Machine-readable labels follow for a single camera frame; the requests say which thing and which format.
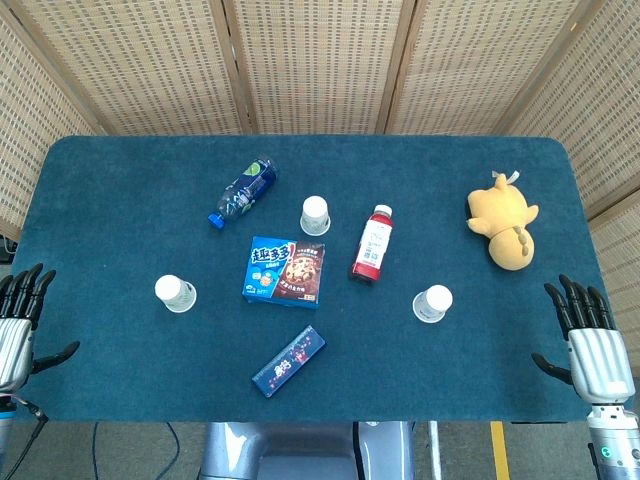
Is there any blue clear plastic bottle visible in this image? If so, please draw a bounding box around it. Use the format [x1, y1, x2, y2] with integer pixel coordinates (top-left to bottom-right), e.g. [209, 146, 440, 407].
[207, 157, 280, 231]

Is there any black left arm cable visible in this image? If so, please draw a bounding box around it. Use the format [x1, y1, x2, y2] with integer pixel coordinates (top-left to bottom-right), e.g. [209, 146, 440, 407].
[0, 394, 50, 480]

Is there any red juice bottle white cap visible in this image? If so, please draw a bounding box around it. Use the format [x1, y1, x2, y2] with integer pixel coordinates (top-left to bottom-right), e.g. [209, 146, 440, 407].
[348, 203, 396, 284]

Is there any white floral paper cup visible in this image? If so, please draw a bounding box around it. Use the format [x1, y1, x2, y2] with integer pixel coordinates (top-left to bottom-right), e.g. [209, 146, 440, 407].
[299, 195, 332, 236]
[153, 274, 198, 315]

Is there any white paper cup blue print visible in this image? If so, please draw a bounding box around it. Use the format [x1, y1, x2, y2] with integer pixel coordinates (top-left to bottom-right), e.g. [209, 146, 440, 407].
[412, 284, 454, 325]

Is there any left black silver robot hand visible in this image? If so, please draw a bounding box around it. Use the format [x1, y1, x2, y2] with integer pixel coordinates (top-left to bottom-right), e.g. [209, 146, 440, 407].
[0, 263, 81, 394]

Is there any woven bamboo folding screen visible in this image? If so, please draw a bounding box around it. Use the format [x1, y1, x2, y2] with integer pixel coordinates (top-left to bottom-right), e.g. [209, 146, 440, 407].
[0, 0, 640, 371]

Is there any teal table cloth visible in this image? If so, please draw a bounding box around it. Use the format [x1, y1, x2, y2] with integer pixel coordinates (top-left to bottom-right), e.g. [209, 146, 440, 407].
[0, 134, 632, 424]

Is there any grey robot torso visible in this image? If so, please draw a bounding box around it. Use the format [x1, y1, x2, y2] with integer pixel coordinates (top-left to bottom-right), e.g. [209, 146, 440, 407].
[198, 421, 416, 480]

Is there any long dark blue box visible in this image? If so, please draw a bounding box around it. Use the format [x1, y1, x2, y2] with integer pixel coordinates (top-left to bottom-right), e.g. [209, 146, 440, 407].
[251, 324, 327, 399]

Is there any black floor cable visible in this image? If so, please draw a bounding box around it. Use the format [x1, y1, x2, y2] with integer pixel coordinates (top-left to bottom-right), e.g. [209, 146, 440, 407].
[91, 422, 181, 480]

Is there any blue brown cookie box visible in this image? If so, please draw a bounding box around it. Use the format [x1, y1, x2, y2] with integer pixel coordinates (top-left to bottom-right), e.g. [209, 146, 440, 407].
[241, 235, 326, 312]

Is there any yellow plush toy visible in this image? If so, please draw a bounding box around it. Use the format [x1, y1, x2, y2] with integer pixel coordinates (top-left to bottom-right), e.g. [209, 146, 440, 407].
[466, 170, 540, 272]

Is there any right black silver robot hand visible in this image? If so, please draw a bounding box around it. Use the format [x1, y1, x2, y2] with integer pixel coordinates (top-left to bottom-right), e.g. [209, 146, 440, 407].
[530, 273, 637, 405]

